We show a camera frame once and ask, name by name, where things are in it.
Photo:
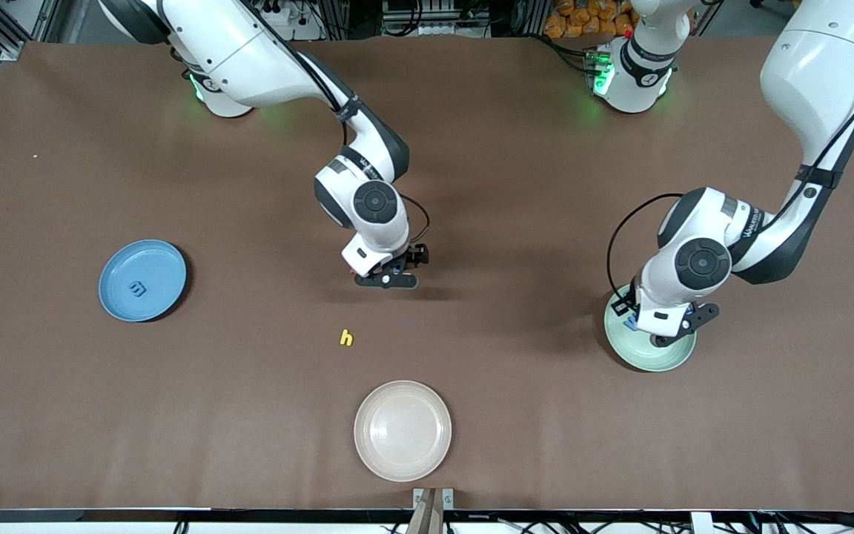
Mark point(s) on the blue foam capital letter M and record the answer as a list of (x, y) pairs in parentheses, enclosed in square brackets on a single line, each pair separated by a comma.
[(630, 325)]

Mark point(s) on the yellow foam small letter h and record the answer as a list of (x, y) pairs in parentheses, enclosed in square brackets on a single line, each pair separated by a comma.
[(343, 338)]

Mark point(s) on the blue foam small letter m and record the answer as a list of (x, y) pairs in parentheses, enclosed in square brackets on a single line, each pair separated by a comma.
[(138, 288)]

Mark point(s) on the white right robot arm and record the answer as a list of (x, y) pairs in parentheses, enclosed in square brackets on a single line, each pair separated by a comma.
[(242, 44)]

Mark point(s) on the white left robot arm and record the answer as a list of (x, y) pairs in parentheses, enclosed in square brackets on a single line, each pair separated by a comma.
[(820, 67)]

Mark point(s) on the pale green round plate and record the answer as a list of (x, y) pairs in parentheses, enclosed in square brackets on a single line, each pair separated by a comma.
[(664, 360)]

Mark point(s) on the brown table cover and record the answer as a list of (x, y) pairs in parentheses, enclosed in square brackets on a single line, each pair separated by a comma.
[(694, 445)]

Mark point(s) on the beige round plate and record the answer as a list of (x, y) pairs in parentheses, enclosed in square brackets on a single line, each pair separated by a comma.
[(402, 430)]

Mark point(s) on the blue round plate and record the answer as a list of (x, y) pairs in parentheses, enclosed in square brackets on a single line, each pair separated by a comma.
[(160, 259)]

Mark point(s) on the small white power strip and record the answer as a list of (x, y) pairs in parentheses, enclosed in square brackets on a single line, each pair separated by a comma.
[(416, 30)]

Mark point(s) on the large white power strip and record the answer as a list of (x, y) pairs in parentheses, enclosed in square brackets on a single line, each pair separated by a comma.
[(308, 31)]

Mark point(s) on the pile of orange fruit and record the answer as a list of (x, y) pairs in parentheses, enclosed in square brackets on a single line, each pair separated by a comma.
[(583, 18)]

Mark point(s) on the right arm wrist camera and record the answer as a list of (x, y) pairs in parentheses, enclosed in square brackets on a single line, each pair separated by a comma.
[(390, 282)]

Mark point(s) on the metal bracket on table edge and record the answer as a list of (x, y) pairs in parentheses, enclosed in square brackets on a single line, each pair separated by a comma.
[(448, 498)]

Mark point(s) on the beige camera pole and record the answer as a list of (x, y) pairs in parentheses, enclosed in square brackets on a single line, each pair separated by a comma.
[(427, 519)]

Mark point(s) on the aluminium frame profile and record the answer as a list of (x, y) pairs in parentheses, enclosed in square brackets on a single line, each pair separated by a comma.
[(8, 46)]

